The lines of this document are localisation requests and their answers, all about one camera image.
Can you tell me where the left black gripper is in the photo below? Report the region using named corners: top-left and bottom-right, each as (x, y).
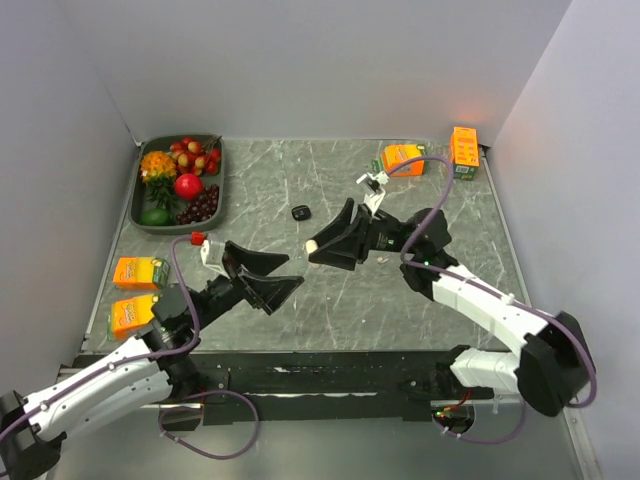
top-left (188, 240), bottom-right (303, 332)

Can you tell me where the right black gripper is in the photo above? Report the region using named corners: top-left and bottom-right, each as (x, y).
top-left (305, 198), bottom-right (420, 271)

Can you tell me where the beige earbud charging case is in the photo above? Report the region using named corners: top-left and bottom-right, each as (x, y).
top-left (305, 240), bottom-right (318, 254)

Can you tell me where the black earbud charging case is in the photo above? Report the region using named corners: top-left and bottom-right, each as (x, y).
top-left (291, 205), bottom-right (312, 222)

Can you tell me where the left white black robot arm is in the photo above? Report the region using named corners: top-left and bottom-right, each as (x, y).
top-left (1, 232), bottom-right (304, 479)

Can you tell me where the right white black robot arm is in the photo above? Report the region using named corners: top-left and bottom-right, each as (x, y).
top-left (305, 199), bottom-right (596, 417)

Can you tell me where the dark purple grape bunch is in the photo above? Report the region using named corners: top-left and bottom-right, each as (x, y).
top-left (176, 185), bottom-right (220, 225)

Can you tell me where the orange box top centre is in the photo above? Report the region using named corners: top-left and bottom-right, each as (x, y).
top-left (372, 144), bottom-right (427, 177)

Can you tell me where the orange box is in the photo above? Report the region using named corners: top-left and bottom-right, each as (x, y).
top-left (112, 257), bottom-right (170, 291)
top-left (108, 294), bottom-right (159, 341)
top-left (372, 144), bottom-right (427, 177)

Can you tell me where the orange box upper left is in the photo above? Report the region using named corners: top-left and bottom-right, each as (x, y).
top-left (112, 257), bottom-right (170, 291)

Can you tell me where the red toy apple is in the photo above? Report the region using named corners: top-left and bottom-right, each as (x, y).
top-left (174, 174), bottom-right (204, 201)

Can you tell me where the green toy avocado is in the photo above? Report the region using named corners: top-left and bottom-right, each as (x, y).
top-left (139, 208), bottom-right (173, 227)

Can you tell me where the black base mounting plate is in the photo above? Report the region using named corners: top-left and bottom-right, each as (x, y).
top-left (137, 350), bottom-right (506, 426)

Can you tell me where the orange box lower left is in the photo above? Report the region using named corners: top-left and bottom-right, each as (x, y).
top-left (108, 294), bottom-right (159, 341)

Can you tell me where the red yellow cherry bunch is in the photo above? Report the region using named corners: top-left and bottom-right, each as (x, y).
top-left (169, 136), bottom-right (222, 176)

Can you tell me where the dark green fruit tray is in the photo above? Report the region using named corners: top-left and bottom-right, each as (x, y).
top-left (128, 134), bottom-right (226, 235)

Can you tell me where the orange yellow toy pineapple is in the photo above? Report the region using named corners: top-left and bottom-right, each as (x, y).
top-left (140, 151), bottom-right (177, 210)

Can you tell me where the orange green carton upright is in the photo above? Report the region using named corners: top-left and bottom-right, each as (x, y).
top-left (449, 126), bottom-right (480, 180)

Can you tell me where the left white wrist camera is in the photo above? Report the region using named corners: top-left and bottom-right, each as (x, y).
top-left (190, 232), bottom-right (227, 276)

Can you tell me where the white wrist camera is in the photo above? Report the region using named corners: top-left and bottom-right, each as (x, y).
top-left (356, 171), bottom-right (390, 215)
top-left (190, 232), bottom-right (227, 276)

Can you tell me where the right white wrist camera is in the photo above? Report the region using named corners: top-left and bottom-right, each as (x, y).
top-left (356, 171), bottom-right (390, 215)

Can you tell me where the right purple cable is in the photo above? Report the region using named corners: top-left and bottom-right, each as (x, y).
top-left (384, 155), bottom-right (598, 445)

